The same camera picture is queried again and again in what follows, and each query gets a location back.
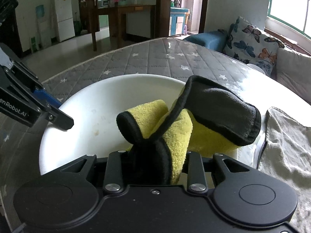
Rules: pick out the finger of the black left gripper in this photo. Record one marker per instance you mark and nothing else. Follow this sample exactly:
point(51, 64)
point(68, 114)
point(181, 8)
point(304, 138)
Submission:
point(20, 75)
point(27, 107)

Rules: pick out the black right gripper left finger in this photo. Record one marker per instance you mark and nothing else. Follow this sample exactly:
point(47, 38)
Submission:
point(72, 193)

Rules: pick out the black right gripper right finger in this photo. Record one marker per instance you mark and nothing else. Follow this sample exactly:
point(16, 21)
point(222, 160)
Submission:
point(239, 193)

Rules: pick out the white ceramic bowl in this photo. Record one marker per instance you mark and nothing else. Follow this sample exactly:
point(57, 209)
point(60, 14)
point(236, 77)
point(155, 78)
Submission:
point(94, 111)

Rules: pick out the yellow black microfibre cloth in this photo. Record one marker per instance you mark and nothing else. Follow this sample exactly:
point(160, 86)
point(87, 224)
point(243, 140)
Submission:
point(206, 118)

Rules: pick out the grey towel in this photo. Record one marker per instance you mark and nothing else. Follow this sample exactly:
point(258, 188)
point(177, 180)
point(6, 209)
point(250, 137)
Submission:
point(287, 158)

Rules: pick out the white refrigerator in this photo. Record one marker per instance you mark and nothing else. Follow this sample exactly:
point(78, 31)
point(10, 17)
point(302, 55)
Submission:
point(64, 19)

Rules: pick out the dark wooden table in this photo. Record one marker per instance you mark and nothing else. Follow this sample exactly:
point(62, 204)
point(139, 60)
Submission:
point(118, 12)

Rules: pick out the plain beige cushion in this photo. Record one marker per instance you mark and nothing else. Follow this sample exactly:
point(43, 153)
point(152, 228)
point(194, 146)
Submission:
point(293, 72)

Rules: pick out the grey quilted star table mat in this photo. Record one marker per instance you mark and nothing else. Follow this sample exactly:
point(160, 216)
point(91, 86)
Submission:
point(164, 56)

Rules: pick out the butterfly print cushion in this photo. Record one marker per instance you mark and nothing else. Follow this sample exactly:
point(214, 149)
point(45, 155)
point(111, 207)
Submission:
point(250, 45)

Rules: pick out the blue sofa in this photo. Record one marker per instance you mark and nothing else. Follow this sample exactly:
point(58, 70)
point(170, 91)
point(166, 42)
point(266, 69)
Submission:
point(214, 40)

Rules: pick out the blue white small cabinet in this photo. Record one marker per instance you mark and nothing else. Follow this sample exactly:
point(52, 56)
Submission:
point(177, 24)

